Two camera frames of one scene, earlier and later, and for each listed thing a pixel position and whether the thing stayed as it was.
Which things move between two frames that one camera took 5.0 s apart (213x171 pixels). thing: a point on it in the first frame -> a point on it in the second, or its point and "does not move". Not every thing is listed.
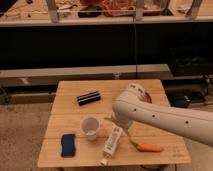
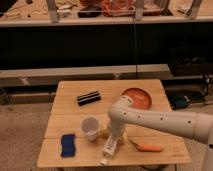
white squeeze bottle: x=111 y=143 does not move
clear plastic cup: x=90 y=126 does not move
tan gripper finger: x=128 y=133 -> x=123 y=138
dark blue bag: x=180 y=100 does not move
